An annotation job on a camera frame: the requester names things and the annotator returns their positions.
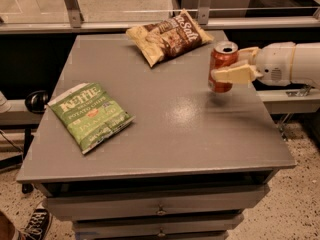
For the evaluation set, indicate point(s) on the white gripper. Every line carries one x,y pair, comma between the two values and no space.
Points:
274,64

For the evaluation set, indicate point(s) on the red coke can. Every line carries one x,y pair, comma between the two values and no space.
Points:
223,54

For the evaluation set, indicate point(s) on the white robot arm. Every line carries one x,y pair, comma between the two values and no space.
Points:
305,68

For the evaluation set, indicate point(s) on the brown sea salt chip bag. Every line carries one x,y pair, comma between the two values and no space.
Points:
169,38

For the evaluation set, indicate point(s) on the green jalapeno chip bag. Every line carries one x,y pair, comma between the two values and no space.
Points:
90,114

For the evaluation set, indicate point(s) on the grey drawer cabinet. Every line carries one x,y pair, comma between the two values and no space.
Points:
202,156

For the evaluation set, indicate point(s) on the metal drawer knob upper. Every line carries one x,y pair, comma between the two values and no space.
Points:
161,212

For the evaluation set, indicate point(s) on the black round stool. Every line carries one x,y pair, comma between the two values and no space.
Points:
36,102

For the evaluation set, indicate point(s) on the black sneaker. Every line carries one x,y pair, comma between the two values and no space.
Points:
38,225

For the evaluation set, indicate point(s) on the metal railing post right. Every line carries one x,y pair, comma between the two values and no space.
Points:
203,11

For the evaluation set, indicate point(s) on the metal railing post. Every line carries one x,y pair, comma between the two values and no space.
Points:
74,13
203,11

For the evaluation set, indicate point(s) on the metal railing post left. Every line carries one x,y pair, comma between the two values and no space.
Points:
74,13

